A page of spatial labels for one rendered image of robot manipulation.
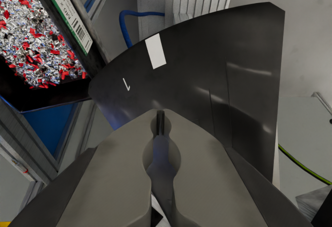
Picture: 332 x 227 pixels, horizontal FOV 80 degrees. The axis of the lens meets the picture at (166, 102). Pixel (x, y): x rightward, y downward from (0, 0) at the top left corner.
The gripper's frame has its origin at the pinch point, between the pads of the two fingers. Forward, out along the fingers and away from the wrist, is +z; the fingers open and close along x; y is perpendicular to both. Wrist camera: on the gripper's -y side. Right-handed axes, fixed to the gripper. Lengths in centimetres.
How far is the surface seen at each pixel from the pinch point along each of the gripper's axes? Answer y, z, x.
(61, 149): 43, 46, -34
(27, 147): 30, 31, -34
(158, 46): -1.8, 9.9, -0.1
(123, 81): 2.4, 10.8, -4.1
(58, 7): -4.6, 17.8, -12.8
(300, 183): 80, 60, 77
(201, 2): -4, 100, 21
